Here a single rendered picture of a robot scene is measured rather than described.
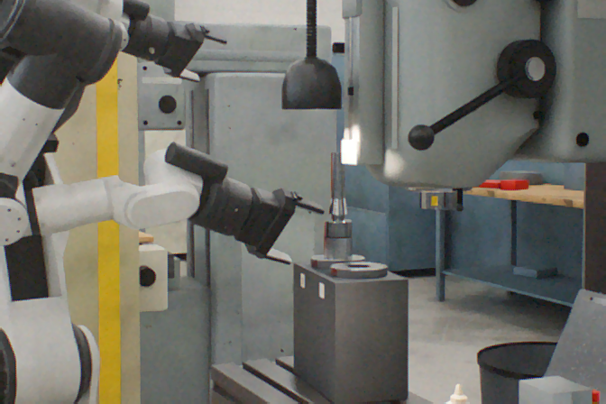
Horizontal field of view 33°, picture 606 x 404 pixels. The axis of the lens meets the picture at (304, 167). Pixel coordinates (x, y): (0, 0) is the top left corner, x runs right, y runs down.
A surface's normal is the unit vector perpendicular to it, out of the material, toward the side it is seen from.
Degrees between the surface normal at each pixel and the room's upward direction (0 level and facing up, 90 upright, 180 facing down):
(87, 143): 90
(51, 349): 60
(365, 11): 90
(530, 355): 86
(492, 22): 90
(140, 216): 117
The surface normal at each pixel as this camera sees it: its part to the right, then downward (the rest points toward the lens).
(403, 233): 0.42, 0.04
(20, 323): 0.54, -0.39
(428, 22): -0.25, 0.05
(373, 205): -0.91, 0.02
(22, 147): 0.32, 0.50
